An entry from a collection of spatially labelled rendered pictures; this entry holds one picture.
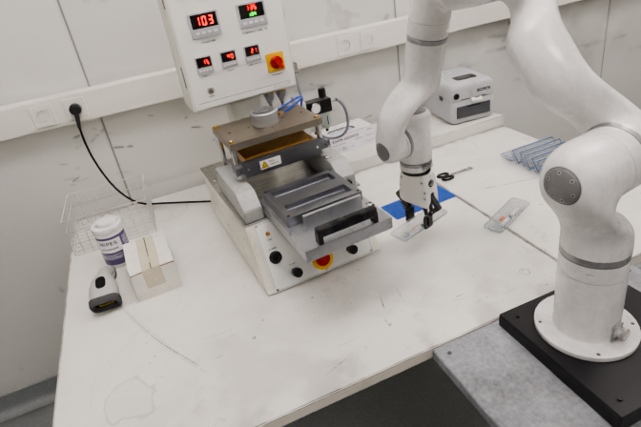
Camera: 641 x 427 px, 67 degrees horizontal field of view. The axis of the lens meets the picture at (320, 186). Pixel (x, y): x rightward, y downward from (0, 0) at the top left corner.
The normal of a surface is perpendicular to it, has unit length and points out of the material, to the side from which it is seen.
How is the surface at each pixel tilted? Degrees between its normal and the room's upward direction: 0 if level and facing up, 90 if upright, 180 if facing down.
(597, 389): 1
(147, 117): 90
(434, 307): 0
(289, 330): 0
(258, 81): 90
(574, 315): 89
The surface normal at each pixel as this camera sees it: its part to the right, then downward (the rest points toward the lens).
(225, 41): 0.44, 0.36
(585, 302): -0.55, 0.44
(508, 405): -0.15, -0.88
